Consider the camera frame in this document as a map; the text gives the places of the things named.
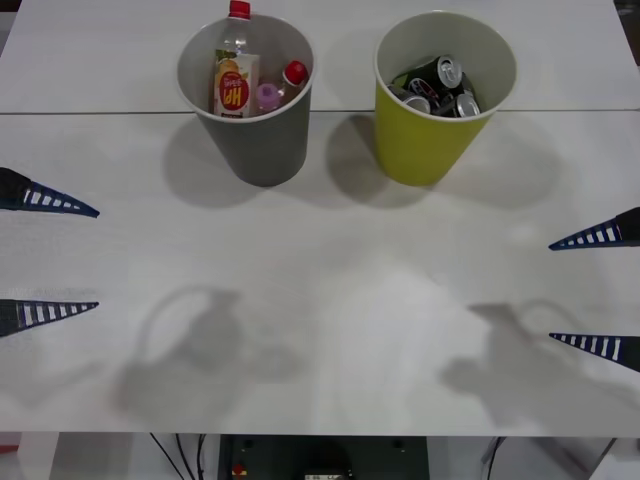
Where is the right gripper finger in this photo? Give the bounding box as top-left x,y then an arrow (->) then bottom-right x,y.
548,332 -> 640,374
548,206 -> 640,251

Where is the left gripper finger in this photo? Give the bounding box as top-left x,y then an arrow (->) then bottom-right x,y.
0,167 -> 101,219
0,298 -> 100,338

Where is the orange-label red-cap plastic bottle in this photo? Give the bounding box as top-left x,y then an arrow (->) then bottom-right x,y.
213,0 -> 262,121

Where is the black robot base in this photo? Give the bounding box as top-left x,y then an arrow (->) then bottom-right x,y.
218,434 -> 429,480

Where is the yellow-green plastic bin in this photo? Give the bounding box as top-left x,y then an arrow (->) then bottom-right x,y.
371,10 -> 518,189

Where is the grey plastic bin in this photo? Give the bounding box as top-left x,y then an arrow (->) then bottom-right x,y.
174,13 -> 315,189

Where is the black can red print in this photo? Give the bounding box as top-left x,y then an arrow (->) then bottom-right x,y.
407,77 -> 442,101

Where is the pink-cap plastic bottle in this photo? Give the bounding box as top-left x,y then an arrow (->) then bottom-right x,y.
255,82 -> 281,113

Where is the small red-cap plastic bottle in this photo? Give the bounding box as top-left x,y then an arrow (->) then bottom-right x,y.
272,59 -> 309,104

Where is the black cable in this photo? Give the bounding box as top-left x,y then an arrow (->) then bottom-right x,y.
485,436 -> 503,480
174,433 -> 208,480
148,432 -> 176,480

